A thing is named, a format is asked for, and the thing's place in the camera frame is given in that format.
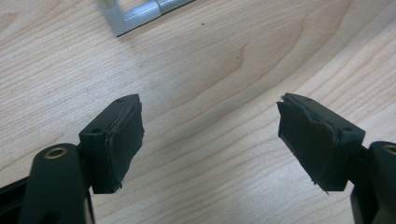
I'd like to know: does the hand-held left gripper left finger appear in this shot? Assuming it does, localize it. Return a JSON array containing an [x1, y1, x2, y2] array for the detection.
[[78, 93, 146, 195]]

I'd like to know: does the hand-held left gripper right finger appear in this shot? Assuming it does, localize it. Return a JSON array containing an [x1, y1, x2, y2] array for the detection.
[[276, 91, 366, 195]]

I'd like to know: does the grey metal shoe rack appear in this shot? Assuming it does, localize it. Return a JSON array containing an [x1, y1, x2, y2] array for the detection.
[[96, 0, 196, 38]]

